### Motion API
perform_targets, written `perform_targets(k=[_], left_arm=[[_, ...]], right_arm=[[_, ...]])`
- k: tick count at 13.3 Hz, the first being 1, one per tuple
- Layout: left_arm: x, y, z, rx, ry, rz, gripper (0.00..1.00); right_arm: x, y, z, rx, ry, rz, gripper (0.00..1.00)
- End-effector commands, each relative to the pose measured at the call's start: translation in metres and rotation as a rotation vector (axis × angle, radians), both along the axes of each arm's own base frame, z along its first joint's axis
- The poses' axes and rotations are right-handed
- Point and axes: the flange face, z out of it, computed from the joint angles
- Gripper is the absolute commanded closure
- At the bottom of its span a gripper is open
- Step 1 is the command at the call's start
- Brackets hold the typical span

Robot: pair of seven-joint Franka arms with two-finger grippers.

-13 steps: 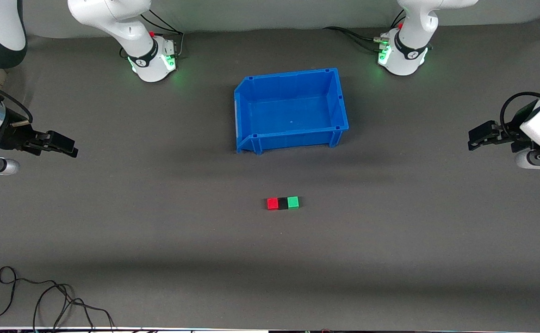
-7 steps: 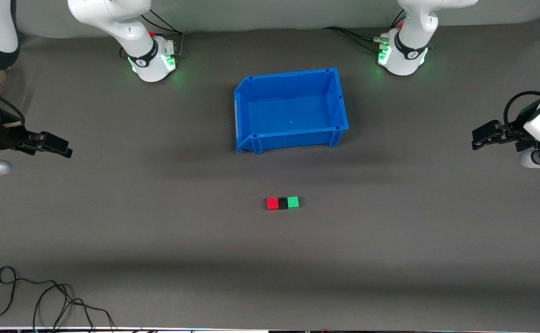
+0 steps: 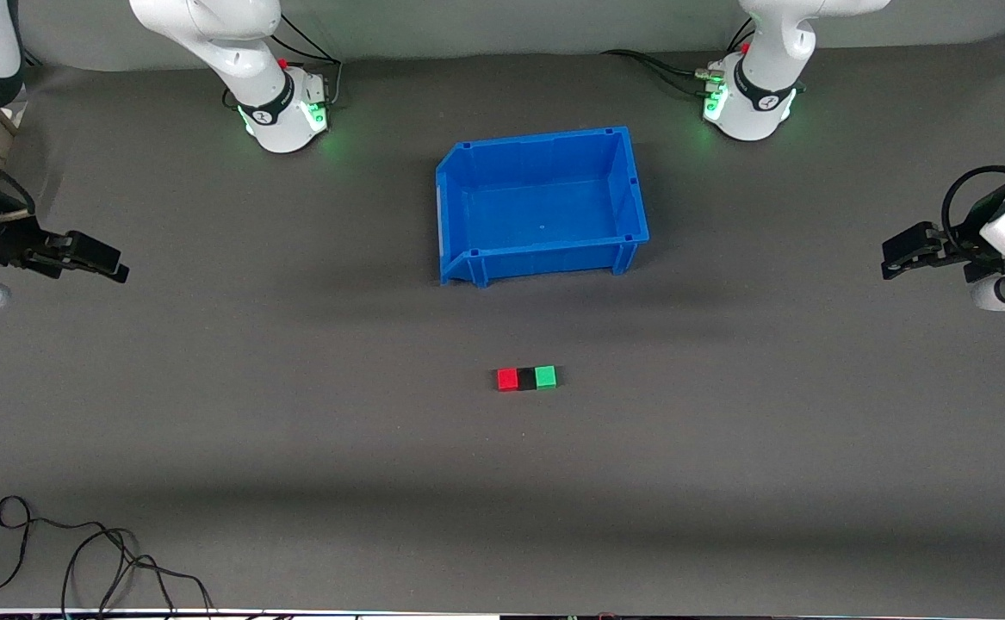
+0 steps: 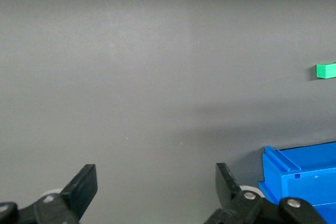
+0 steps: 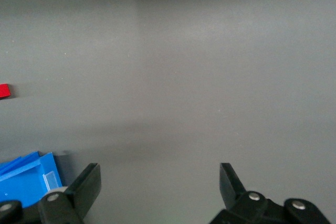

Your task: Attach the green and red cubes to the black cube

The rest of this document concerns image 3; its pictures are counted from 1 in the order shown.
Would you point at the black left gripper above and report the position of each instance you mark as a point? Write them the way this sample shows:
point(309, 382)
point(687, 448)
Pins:
point(972, 230)

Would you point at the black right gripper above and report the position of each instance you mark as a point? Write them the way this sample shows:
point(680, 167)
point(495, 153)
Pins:
point(0, 240)

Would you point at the green cube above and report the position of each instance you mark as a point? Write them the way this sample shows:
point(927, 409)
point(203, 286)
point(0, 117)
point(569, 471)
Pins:
point(545, 377)

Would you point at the black cube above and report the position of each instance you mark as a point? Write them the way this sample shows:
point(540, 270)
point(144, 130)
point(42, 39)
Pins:
point(527, 380)

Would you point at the red cube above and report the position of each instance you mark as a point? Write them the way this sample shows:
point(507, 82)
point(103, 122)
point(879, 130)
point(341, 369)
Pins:
point(507, 379)

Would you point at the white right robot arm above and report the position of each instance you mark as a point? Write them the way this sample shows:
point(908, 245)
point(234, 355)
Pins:
point(235, 52)

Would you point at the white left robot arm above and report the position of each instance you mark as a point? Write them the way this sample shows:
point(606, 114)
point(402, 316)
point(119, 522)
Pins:
point(769, 52)

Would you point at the blue plastic storage bin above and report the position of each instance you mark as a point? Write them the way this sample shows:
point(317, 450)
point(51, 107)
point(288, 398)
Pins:
point(545, 215)

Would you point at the aluminium frame rail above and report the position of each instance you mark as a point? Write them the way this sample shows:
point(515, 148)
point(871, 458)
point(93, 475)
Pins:
point(28, 58)

